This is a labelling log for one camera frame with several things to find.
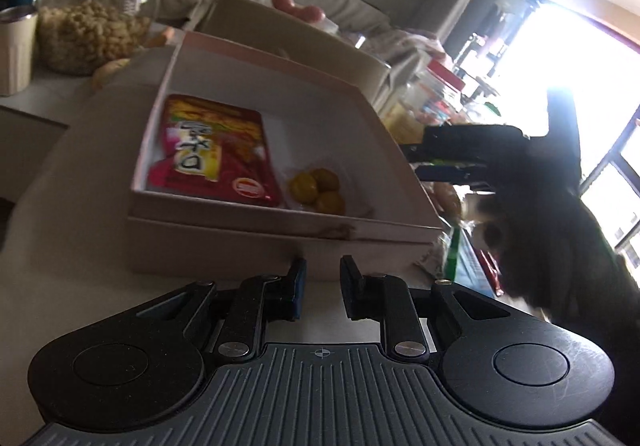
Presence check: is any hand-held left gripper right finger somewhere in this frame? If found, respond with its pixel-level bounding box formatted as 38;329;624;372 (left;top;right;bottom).
339;255;511;363

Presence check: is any clear container with red lid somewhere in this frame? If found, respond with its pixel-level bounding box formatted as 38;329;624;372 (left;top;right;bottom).
424;60;467;99

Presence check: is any pink sausages pack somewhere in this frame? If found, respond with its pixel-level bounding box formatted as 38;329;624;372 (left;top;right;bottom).
272;0;329;25

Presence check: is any red snack packet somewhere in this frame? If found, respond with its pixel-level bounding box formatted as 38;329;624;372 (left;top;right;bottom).
146;93;284;208

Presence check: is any yellow snack packet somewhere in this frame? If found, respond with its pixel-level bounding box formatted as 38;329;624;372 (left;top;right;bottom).
381;100;427;146

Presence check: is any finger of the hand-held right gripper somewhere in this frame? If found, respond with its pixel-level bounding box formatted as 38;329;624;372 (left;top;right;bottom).
414;162;497;187
404;125;529;163

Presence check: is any pink white cardboard box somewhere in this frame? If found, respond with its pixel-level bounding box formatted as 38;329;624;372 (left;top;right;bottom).
126;31;447;278

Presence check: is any glass jar of puffed snacks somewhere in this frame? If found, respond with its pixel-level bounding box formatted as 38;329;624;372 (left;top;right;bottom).
37;0;162;76

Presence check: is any white ribbed cup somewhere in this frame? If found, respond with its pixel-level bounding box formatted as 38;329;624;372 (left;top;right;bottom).
0;6;40;98

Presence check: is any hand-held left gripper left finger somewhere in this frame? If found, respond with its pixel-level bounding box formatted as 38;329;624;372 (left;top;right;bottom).
132;257;307;360

